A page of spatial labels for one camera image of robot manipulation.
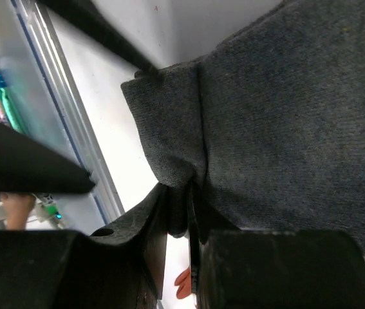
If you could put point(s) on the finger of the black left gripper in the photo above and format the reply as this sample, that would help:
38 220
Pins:
27 166
86 18

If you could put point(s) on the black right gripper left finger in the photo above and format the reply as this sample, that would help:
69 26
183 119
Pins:
120 265

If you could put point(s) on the aluminium extrusion rail frame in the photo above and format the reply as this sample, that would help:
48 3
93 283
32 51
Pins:
66 101

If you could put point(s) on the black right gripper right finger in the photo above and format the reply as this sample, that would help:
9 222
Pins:
234 268

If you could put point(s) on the dark grey sock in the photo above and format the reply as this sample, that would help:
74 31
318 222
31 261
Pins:
270 124

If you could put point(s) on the beige sock with rust stripes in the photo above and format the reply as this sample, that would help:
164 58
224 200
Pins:
183 282

